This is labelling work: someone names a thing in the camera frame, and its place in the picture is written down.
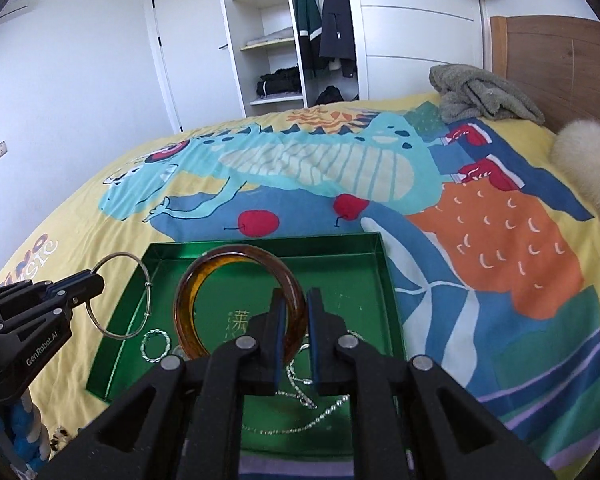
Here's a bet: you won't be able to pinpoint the light grey folded clothes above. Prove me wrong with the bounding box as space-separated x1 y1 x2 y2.
242 27 293 45

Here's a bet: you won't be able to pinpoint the thin silver bangle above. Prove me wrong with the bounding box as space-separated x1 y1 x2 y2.
86 252 156 341

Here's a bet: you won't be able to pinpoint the green rectangular tray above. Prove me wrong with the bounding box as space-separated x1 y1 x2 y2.
85 231 408 456

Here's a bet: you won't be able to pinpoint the white fluffy pillow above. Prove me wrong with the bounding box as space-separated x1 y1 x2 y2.
551 120 600 238

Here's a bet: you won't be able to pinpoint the black garment heap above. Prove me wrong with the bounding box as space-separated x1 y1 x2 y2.
314 86 345 106

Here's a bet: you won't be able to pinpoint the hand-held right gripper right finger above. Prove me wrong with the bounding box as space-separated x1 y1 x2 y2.
307 287 556 480

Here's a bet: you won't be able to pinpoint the green hanging jacket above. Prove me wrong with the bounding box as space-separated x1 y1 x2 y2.
295 0 326 78

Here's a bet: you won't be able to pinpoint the grey crumpled towel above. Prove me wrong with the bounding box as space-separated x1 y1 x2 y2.
428 64 546 123

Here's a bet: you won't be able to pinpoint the dark hanging coat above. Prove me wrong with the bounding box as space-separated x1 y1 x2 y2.
319 0 358 78

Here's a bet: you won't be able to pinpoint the white door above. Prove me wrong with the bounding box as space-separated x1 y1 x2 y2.
150 0 241 133

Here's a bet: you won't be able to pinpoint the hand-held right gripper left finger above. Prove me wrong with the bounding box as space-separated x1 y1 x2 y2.
42 287 288 480

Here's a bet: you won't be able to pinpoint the silver bead necklace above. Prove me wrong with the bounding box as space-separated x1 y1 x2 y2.
241 330 361 436

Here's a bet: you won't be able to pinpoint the black folded clothes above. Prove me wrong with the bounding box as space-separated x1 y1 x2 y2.
256 65 303 100

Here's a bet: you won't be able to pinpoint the amber resin bangle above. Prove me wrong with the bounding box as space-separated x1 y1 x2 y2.
174 243 310 363

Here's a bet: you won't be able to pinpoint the wooden headboard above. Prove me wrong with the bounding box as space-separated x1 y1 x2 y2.
489 15 600 128

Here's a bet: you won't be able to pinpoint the white wardrobe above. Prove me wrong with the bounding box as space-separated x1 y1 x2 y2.
214 0 486 121

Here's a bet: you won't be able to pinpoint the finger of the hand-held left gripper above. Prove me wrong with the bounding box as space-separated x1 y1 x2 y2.
0 284 106 333
0 270 104 312

